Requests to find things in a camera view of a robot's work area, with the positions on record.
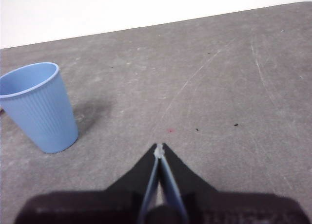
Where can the blue ribbed plastic cup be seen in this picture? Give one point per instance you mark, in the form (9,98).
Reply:
(41,112)

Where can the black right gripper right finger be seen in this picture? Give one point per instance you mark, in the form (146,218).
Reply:
(180,175)

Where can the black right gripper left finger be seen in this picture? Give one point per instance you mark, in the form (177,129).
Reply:
(139,175)

